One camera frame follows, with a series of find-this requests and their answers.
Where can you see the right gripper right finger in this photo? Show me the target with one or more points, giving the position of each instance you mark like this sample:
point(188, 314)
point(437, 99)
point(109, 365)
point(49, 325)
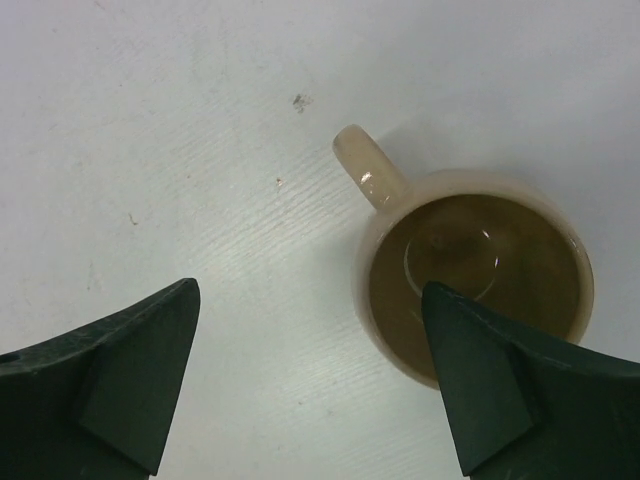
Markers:
point(522, 404)

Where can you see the beige mug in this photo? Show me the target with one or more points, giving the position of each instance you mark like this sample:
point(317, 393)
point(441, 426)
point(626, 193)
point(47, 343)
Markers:
point(494, 239)

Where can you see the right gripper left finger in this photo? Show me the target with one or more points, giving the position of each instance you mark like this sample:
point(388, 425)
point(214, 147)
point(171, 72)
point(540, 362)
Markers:
point(98, 401)

